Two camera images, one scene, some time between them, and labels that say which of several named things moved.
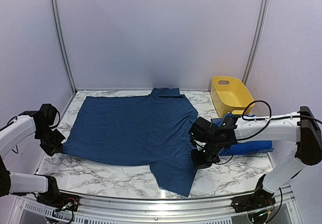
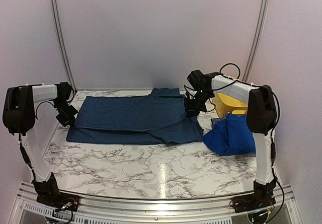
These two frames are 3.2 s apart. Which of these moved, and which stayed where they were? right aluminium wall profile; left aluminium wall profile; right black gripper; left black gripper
Moved: left black gripper; right black gripper
Stayed: right aluminium wall profile; left aluminium wall profile
